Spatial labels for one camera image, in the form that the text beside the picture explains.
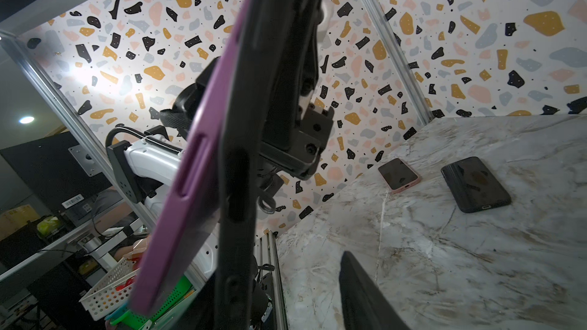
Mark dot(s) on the white plastic basket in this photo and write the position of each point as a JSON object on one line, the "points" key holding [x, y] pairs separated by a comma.
{"points": [[112, 291]]}

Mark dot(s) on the phone in black case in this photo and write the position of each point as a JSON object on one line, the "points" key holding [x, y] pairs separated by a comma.
{"points": [[473, 186]]}

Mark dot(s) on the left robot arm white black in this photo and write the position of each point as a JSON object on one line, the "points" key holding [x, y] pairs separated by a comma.
{"points": [[145, 164]]}

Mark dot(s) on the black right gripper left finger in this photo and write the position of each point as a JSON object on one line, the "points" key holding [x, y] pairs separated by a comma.
{"points": [[200, 313]]}

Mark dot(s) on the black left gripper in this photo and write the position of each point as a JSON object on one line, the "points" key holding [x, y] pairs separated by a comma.
{"points": [[296, 131]]}

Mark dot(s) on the black phone case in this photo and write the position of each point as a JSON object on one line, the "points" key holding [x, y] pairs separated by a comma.
{"points": [[261, 33]]}

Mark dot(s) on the phone in pink case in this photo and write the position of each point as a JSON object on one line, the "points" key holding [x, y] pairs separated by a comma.
{"points": [[398, 175]]}

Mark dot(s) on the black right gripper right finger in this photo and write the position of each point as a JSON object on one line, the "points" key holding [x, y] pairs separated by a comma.
{"points": [[363, 304]]}

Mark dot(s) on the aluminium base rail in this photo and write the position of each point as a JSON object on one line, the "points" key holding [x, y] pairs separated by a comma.
{"points": [[268, 304]]}

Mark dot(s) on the purple phone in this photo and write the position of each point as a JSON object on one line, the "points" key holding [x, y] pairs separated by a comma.
{"points": [[189, 213]]}

